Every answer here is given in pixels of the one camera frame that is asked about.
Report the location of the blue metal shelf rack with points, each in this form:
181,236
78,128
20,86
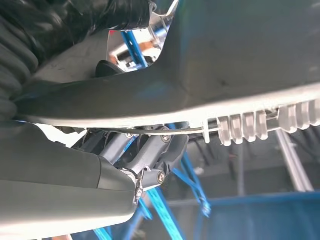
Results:
162,208

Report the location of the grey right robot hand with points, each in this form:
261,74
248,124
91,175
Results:
50,185

